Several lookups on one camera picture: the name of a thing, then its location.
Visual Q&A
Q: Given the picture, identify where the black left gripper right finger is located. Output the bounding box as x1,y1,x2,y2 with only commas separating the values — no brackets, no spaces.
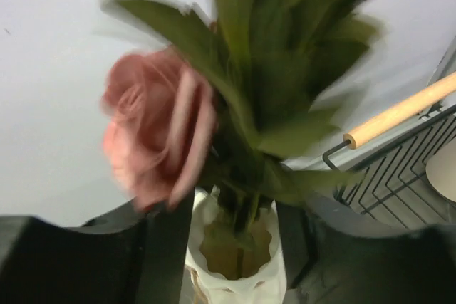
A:
276,194,455,303

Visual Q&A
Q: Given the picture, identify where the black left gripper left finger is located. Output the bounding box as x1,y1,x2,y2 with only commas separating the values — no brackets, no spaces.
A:
1,196,194,304

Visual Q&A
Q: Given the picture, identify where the mauve rose stem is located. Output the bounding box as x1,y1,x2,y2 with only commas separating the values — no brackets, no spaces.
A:
99,0,407,280

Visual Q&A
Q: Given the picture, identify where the white ribbed ceramic vase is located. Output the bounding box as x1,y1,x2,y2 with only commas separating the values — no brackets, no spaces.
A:
185,192,287,304

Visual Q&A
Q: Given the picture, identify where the beige upturned cup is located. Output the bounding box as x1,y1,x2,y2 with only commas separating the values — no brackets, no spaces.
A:
425,139,456,202

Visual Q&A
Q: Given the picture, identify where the black wire dish rack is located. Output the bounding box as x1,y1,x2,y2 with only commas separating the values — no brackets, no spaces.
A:
323,74,455,229

